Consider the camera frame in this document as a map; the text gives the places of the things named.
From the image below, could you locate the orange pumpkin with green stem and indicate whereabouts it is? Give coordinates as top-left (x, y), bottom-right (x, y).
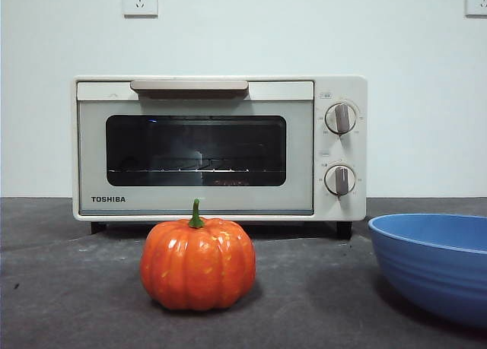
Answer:
top-left (139, 198), bottom-right (256, 312)

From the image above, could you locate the cream Toshiba toaster oven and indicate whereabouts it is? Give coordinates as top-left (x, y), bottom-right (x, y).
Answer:
top-left (71, 75), bottom-right (368, 239)

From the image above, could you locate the beige oven control knob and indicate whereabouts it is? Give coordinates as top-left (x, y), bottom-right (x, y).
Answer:
top-left (325, 102), bottom-right (358, 136)
top-left (324, 163), bottom-right (357, 196)

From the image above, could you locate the blue ribbed bowl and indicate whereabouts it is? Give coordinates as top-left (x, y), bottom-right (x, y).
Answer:
top-left (367, 213), bottom-right (487, 329)

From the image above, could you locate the metal wire oven rack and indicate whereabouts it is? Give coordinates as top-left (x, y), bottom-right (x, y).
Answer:
top-left (108, 167), bottom-right (250, 174)

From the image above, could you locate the white wall socket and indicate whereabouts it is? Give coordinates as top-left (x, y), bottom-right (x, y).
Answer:
top-left (122, 0), bottom-right (159, 17)
top-left (464, 0), bottom-right (487, 17)

